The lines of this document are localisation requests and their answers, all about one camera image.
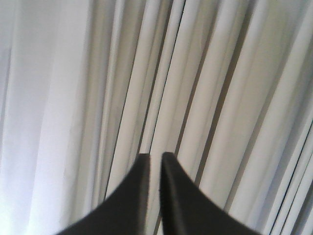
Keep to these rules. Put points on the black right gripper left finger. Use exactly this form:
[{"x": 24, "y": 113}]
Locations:
[{"x": 124, "y": 211}]

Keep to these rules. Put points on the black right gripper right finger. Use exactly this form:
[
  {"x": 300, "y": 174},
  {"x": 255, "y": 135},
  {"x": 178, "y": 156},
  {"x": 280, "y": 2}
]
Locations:
[{"x": 185, "y": 210}]

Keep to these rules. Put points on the grey pleated curtain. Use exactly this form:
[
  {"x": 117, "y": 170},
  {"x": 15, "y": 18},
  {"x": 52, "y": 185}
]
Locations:
[{"x": 216, "y": 82}]

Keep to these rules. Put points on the white sheer curtain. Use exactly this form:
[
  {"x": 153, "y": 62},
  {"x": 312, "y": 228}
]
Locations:
[{"x": 54, "y": 57}]

